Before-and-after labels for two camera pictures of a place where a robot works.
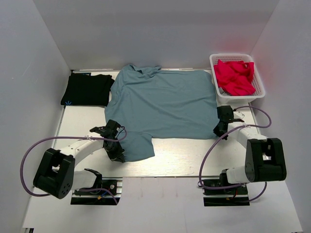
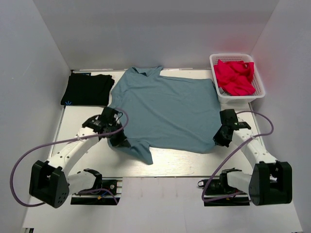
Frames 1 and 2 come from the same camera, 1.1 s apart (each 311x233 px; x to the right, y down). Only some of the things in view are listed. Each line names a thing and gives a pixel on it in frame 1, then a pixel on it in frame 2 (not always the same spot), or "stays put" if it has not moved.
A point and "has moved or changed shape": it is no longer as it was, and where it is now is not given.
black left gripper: x=118 y=155 -> x=122 y=141
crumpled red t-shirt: x=235 y=77 stays put
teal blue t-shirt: x=148 y=103 has moved or changed shape
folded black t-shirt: x=84 y=89 stays put
